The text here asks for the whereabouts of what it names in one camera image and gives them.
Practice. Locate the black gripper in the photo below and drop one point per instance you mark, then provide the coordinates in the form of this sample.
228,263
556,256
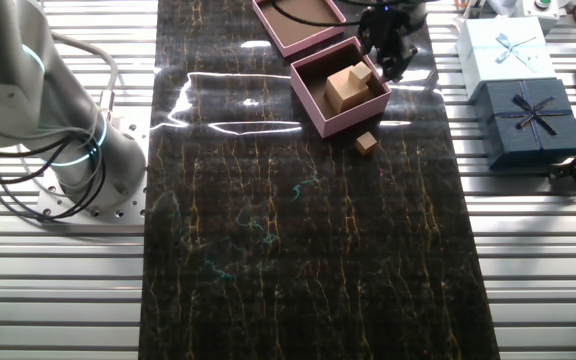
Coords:
388,27

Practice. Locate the small wooden cube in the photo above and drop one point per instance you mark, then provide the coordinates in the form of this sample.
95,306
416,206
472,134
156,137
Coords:
366,144
361,72

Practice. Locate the large wooden cube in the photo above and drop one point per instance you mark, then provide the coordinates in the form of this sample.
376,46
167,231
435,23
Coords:
345,92

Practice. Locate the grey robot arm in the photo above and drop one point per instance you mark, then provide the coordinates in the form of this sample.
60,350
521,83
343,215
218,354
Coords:
28,85

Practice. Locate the pink gift box base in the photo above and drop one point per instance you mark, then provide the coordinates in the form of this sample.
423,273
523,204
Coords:
338,117

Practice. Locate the pink gift box lid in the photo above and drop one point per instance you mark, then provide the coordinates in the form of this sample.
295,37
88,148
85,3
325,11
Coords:
298,22

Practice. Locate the light blue gift box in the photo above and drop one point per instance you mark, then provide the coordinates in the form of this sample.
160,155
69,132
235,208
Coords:
498,55

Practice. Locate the dark blue gift box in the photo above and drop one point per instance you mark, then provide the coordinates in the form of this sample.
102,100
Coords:
533,125

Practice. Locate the grey button control box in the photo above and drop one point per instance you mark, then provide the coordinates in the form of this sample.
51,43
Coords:
548,7

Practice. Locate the black marble pattern mat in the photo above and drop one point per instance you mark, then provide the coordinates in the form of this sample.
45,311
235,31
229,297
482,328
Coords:
293,240

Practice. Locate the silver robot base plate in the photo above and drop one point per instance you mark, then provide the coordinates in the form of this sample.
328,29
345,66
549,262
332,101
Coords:
133,130

